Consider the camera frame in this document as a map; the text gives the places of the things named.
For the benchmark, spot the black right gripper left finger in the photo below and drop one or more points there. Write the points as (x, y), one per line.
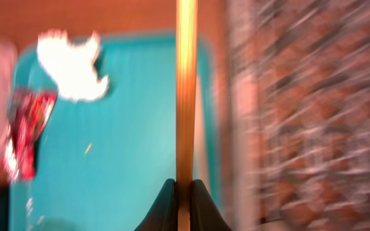
(163, 214)

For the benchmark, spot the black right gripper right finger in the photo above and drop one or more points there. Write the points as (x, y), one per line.
(204, 215)

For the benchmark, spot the grey dishwasher rack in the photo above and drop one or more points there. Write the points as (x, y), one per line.
(301, 114)

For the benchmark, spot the teal serving tray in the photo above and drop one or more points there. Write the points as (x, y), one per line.
(100, 165)

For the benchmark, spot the red silver snack wrapper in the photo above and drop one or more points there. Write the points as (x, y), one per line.
(28, 115)

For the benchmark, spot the crumpled white napkin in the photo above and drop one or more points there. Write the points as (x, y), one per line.
(71, 66)

